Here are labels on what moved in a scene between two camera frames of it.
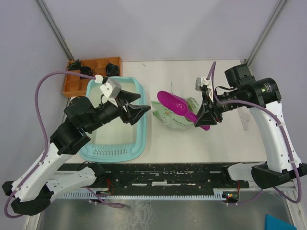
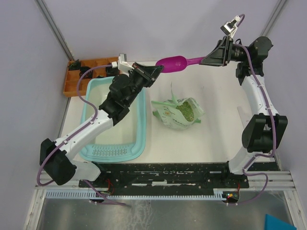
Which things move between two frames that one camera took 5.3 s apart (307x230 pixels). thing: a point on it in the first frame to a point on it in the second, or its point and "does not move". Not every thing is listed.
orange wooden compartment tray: [76, 85] does not move
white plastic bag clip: [245, 116] does not move
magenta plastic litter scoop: [178, 104] to [176, 63]
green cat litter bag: [173, 120] does not move
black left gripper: [135, 112] to [149, 73]
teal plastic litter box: [117, 141] does not move
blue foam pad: [273, 223] does not move
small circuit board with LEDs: [230, 197] does not move
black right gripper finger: [205, 118] to [216, 57]
